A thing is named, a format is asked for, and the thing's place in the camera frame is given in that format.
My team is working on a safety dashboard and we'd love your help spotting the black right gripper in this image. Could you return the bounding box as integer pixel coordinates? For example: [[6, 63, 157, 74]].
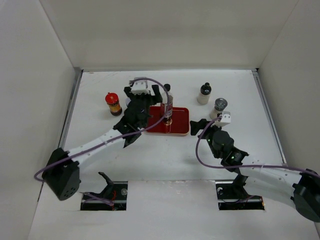
[[190, 118, 225, 159]]

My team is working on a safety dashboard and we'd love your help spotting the soy sauce bottle black cap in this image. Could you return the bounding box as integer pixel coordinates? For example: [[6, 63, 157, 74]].
[[160, 83, 174, 126]]

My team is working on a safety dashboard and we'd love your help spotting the clear top salt grinder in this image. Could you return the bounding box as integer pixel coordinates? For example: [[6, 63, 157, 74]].
[[209, 97, 228, 120]]

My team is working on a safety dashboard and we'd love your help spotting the small white lid jar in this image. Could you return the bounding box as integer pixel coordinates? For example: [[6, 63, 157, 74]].
[[125, 98, 131, 107]]

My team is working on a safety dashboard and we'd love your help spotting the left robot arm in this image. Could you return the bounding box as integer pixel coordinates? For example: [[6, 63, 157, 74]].
[[40, 79, 163, 201]]

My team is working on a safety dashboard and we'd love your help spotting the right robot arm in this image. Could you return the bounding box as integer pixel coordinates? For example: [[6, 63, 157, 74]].
[[190, 117, 320, 223]]

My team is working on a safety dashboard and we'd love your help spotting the red rectangular tray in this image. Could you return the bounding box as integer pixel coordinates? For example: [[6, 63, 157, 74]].
[[146, 106, 190, 136]]

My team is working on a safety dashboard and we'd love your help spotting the black top sugar shaker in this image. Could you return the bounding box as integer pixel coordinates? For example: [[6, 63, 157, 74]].
[[197, 82, 212, 105]]

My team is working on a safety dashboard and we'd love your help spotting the red lid sauce jar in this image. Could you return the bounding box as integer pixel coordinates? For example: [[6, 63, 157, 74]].
[[105, 92, 123, 116]]

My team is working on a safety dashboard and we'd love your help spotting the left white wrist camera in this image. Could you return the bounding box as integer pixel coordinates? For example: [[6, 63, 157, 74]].
[[129, 77, 150, 95]]

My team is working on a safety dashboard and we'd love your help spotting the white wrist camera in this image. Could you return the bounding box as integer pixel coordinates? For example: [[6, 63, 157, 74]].
[[129, 77, 150, 95], [216, 111, 231, 127]]

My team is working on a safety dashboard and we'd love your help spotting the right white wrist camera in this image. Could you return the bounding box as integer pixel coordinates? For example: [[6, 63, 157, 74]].
[[216, 111, 231, 127]]

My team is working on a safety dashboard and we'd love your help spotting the left aluminium frame rail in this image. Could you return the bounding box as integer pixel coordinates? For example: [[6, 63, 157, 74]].
[[58, 67, 83, 150]]

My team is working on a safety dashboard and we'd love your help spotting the aluminium frame rail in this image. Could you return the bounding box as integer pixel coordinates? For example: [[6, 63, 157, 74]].
[[251, 68, 287, 166], [58, 67, 83, 150]]

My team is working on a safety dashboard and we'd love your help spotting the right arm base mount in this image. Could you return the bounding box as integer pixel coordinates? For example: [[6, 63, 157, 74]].
[[215, 176, 265, 211]]

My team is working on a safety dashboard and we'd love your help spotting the right aluminium frame rail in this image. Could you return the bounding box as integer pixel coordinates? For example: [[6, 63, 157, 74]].
[[251, 68, 287, 166]]

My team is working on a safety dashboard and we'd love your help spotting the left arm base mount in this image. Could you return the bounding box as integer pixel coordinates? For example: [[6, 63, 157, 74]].
[[80, 172, 129, 212]]

